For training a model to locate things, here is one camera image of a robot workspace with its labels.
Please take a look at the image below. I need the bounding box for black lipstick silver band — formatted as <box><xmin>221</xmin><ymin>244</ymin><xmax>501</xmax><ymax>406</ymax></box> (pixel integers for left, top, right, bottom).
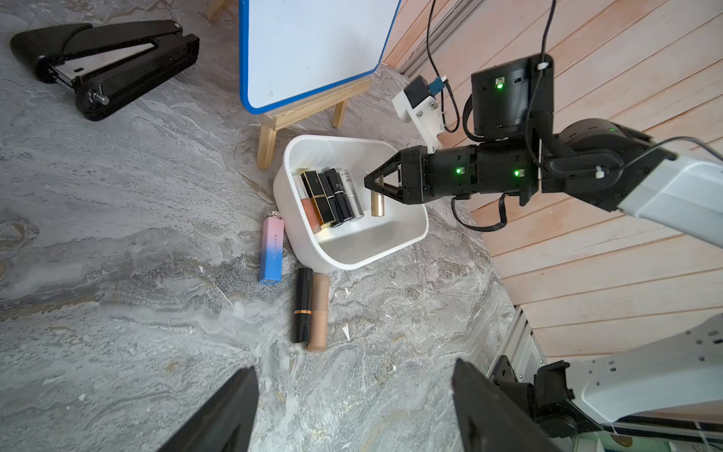
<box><xmin>319</xmin><ymin>173</ymin><xmax>345</xmax><ymax>228</ymax></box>

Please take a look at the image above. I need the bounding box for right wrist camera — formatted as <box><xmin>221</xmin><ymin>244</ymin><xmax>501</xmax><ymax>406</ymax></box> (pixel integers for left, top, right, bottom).
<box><xmin>393</xmin><ymin>75</ymin><xmax>445</xmax><ymax>154</ymax></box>

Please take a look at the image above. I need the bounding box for black lipstick gold band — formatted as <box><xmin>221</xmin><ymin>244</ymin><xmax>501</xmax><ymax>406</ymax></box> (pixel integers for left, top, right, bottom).
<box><xmin>292</xmin><ymin>267</ymin><xmax>314</xmax><ymax>344</ymax></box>

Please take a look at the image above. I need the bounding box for black gold square lipstick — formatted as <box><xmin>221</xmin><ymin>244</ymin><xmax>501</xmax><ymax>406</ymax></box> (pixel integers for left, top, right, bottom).
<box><xmin>301</xmin><ymin>171</ymin><xmax>338</xmax><ymax>229</ymax></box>

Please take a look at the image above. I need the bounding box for black round lipstick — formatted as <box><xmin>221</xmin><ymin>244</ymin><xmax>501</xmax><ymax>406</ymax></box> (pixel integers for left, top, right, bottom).
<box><xmin>324</xmin><ymin>169</ymin><xmax>354</xmax><ymax>222</ymax></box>

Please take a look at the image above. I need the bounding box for white plastic storage box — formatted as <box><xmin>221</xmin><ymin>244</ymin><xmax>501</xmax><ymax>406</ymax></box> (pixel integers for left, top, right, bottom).
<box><xmin>273</xmin><ymin>135</ymin><xmax>429</xmax><ymax>274</ymax></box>

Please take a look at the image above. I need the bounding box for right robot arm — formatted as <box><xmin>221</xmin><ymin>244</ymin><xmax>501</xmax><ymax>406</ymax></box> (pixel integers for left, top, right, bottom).
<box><xmin>365</xmin><ymin>52</ymin><xmax>722</xmax><ymax>451</ymax></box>

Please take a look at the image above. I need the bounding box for pink gloss silver cap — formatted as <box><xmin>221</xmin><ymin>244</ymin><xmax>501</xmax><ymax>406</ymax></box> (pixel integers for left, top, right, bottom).
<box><xmin>293</xmin><ymin>175</ymin><xmax>321</xmax><ymax>234</ymax></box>

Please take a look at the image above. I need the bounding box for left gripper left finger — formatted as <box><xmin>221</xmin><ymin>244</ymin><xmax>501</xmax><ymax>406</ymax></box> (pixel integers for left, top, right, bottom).
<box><xmin>158</xmin><ymin>366</ymin><xmax>259</xmax><ymax>451</ymax></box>

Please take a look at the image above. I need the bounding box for silver lipstick tube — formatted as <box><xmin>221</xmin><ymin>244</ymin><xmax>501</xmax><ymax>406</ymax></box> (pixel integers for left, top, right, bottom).
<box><xmin>337</xmin><ymin>169</ymin><xmax>365</xmax><ymax>220</ymax></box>

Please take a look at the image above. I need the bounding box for gold lipstick tube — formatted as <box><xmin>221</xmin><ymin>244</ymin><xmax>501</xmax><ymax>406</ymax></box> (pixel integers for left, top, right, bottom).
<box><xmin>371</xmin><ymin>190</ymin><xmax>385</xmax><ymax>218</ymax></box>

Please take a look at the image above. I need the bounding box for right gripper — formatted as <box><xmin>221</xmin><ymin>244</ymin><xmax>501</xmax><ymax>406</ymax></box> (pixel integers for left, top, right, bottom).
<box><xmin>365</xmin><ymin>146</ymin><xmax>430</xmax><ymax>205</ymax></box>

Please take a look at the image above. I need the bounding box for black stapler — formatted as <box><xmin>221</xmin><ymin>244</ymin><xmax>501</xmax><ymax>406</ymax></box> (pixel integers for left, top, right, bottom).
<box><xmin>9</xmin><ymin>20</ymin><xmax>201</xmax><ymax>122</ymax></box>

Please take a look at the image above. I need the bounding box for pink blue gradient lipstick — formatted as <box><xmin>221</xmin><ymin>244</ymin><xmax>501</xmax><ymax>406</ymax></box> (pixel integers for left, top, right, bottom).
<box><xmin>258</xmin><ymin>211</ymin><xmax>284</xmax><ymax>286</ymax></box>

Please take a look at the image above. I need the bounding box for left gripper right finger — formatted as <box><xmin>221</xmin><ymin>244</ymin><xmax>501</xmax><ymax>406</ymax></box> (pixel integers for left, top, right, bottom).
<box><xmin>452</xmin><ymin>359</ymin><xmax>559</xmax><ymax>452</ymax></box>

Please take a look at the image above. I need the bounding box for beige lipstick tube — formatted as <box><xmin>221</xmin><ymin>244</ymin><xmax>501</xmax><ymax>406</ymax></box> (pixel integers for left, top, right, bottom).
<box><xmin>307</xmin><ymin>273</ymin><xmax>329</xmax><ymax>352</ymax></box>

